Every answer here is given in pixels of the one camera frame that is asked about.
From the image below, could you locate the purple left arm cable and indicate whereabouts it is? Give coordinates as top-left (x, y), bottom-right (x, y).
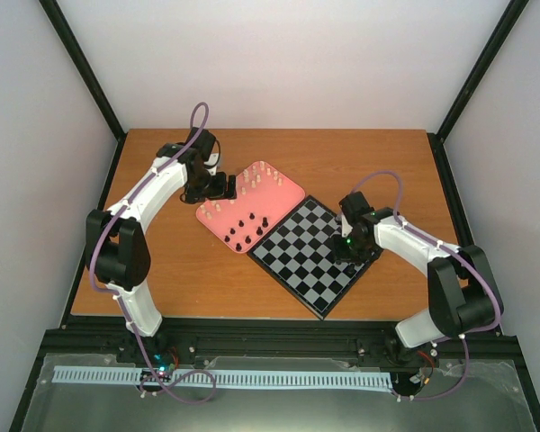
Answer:
top-left (85, 101), bottom-right (218, 405)

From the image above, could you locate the black aluminium frame base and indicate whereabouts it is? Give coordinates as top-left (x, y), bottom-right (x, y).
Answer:
top-left (40, 314), bottom-right (521, 374)

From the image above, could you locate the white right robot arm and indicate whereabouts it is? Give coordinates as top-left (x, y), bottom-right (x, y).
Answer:
top-left (332, 192), bottom-right (503, 365)

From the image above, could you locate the pink plastic tray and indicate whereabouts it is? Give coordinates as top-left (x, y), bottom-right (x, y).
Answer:
top-left (195, 160), bottom-right (305, 254)

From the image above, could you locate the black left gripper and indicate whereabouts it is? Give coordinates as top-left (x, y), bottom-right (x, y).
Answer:
top-left (184, 169), bottom-right (237, 203)

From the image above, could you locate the black and white chessboard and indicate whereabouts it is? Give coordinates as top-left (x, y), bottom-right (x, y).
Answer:
top-left (247, 195), bottom-right (375, 320)

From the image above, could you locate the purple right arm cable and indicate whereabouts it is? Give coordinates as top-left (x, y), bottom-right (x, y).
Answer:
top-left (353, 169), bottom-right (503, 402)

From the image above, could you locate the light blue cable duct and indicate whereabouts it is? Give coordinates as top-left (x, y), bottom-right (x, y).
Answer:
top-left (51, 365), bottom-right (392, 392)

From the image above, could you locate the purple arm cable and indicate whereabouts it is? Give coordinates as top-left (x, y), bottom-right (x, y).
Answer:
top-left (85, 101), bottom-right (218, 405)
top-left (353, 169), bottom-right (503, 402)

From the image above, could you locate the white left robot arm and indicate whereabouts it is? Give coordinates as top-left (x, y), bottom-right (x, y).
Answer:
top-left (85, 127), bottom-right (237, 363)

